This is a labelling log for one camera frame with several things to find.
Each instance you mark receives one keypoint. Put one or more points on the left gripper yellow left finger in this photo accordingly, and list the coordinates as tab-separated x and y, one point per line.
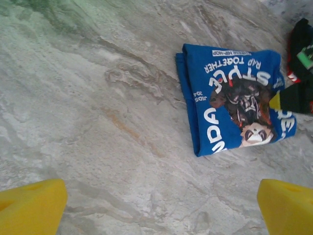
31	208

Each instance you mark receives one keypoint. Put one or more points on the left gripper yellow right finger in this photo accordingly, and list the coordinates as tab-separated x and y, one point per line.
288	210

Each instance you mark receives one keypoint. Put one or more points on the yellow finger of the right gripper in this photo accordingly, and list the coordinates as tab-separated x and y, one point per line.
293	99

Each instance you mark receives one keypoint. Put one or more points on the blue printed t-shirt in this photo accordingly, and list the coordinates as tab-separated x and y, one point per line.
220	110

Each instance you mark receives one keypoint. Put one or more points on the black t-shirt with cartoon print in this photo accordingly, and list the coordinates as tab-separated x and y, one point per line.
300	31

